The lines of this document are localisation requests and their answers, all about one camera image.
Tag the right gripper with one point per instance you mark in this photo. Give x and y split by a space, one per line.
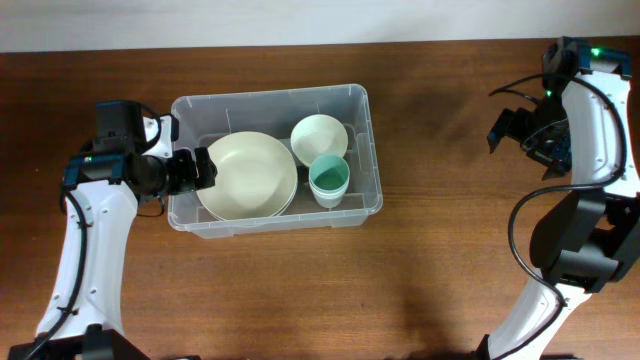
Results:
508 124

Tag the beige plate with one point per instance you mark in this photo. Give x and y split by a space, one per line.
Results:
256 177

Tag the green cup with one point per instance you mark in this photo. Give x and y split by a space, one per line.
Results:
329 175

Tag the clear plastic storage container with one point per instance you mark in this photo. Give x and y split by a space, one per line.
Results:
204 119

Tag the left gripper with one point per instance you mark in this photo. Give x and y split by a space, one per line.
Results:
190 180

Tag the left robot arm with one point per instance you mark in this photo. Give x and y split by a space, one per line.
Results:
102 193

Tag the grey cup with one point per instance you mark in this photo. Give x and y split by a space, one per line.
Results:
328 199

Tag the white bowl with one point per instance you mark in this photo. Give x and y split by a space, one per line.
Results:
317 135

